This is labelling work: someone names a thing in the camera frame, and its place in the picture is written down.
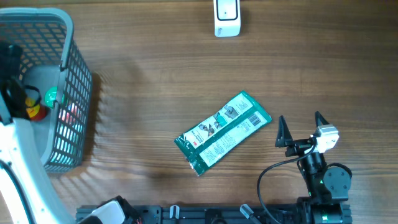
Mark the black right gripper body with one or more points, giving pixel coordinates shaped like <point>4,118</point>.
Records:
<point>297,147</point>

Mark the grey plastic mesh basket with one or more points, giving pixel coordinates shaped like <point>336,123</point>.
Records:
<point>50,57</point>

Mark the green white sachet packet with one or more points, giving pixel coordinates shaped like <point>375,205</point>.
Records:
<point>205,144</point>

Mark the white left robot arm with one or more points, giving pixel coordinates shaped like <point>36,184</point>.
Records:
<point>25,185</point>

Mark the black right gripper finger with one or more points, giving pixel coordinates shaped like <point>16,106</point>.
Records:
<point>320,120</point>
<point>284,137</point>

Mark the black mounting rail base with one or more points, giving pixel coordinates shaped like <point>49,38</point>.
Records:
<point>288,213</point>

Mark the green lidded round jar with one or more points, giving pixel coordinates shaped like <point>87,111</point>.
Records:
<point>51,97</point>

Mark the white barcode scanner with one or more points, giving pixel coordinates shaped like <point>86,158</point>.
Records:
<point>227,18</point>

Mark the red yellow green-capped bottle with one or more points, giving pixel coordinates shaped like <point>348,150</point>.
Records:
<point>37,112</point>

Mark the small orange white box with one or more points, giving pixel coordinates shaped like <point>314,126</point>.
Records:
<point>71,115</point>

